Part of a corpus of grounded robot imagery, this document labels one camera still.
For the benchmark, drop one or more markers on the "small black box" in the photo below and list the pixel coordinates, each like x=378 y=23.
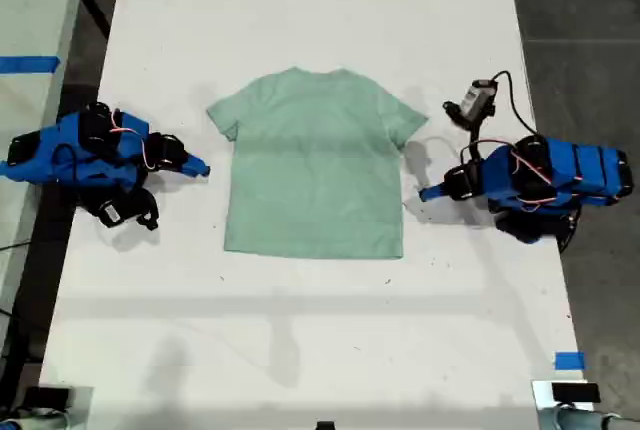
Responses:
x=47 y=396
x=575 y=392

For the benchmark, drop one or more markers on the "square blue tape patch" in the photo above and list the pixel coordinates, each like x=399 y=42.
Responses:
x=570 y=361

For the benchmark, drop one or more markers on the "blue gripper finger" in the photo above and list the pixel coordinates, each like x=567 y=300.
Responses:
x=434 y=192
x=192 y=164

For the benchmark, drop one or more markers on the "pale green T-shirt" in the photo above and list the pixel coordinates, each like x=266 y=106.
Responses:
x=315 y=165

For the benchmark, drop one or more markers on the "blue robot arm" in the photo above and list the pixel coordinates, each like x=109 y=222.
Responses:
x=50 y=160
x=575 y=170

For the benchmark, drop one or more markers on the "pale grey tube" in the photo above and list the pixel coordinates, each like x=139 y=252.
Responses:
x=35 y=422
x=575 y=420

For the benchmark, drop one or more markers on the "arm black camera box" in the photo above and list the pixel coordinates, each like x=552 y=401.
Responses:
x=112 y=212
x=475 y=97

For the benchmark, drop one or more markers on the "long blue tape strip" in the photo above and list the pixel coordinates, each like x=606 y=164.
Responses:
x=30 y=64

